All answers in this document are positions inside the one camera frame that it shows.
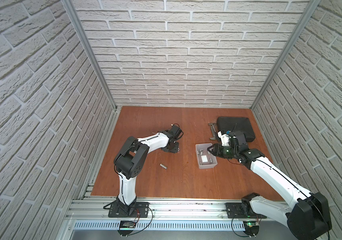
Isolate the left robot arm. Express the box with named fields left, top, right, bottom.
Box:
left=114, top=124, right=184, bottom=208

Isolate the black plastic tool case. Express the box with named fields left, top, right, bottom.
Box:
left=217, top=117, right=256, bottom=143

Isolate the aluminium rail frame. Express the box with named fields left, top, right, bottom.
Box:
left=65, top=185, right=283, bottom=233

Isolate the white label in box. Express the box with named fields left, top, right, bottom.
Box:
left=201, top=156, right=209, bottom=163

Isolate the translucent plastic storage box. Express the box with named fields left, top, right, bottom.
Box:
left=196, top=143, right=218, bottom=170

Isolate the controller board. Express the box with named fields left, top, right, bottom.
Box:
left=243, top=221, right=260, bottom=238
left=118, top=221, right=136, bottom=237

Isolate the left controller board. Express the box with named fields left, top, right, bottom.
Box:
left=118, top=221, right=136, bottom=237

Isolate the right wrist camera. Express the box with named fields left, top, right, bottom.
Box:
left=218, top=131, right=231, bottom=147

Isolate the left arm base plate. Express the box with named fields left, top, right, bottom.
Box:
left=107, top=201, right=150, bottom=218

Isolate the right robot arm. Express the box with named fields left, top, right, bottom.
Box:
left=207, top=131, right=332, bottom=240

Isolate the right controller board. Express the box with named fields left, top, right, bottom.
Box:
left=243, top=221, right=260, bottom=238

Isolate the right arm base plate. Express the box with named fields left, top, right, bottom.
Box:
left=225, top=202, right=267, bottom=220

